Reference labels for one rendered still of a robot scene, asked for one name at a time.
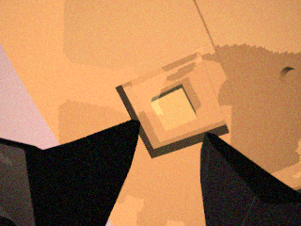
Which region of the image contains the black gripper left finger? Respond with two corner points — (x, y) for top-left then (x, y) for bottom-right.
(0, 120), (139, 226)

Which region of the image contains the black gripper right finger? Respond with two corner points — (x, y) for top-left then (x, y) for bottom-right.
(200, 133), (301, 226)

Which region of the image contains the olive-tan cube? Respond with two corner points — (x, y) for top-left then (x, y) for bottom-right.
(150, 83), (197, 131)

